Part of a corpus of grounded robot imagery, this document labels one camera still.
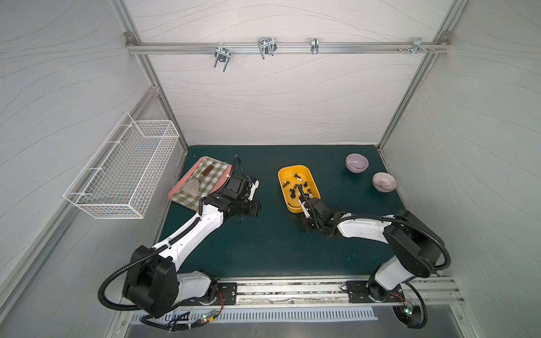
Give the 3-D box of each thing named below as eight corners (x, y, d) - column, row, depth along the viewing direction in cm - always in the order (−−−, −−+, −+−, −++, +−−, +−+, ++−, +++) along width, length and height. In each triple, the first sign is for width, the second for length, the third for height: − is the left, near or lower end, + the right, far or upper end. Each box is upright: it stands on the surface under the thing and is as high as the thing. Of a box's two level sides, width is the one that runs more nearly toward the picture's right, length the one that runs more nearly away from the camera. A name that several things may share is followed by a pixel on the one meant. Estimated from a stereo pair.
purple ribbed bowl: (373, 194, 104) (378, 187, 99) (368, 179, 110) (372, 172, 105) (393, 194, 104) (398, 187, 99) (386, 179, 110) (391, 172, 105)
